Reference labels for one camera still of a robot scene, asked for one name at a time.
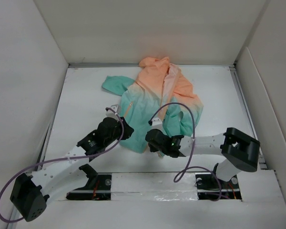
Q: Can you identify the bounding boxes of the orange and teal gradient jacket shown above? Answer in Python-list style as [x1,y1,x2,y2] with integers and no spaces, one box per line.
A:
[102,57,204,153]

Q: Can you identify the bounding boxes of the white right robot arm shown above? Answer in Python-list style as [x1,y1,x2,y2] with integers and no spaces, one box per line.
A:
[145,127,260,188]

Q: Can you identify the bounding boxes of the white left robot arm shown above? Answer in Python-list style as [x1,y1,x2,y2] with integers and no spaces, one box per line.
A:
[10,117,134,222]

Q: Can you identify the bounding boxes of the clear plastic taped strip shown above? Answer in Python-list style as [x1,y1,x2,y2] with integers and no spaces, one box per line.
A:
[111,172,198,201]

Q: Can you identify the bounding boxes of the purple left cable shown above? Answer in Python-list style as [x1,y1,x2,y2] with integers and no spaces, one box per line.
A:
[0,107,124,224]

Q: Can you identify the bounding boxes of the purple cable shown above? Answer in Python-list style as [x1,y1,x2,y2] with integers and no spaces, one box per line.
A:
[149,103,232,201]
[0,107,124,224]

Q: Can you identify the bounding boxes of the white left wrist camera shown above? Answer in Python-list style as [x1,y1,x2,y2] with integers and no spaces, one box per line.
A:
[105,104,121,118]

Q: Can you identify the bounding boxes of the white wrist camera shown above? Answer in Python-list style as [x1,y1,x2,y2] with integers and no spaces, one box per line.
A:
[105,104,121,118]
[148,117,163,130]

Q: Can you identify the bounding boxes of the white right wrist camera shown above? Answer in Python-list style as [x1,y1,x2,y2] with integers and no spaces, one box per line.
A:
[148,117,163,130]

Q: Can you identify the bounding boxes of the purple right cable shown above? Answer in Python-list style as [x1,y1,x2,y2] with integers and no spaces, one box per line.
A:
[149,103,232,201]

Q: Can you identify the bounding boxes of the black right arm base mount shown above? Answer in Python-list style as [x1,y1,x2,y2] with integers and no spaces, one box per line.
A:
[195,172,242,201]

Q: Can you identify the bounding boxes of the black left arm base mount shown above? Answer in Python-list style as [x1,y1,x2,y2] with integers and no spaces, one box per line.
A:
[66,171,112,201]

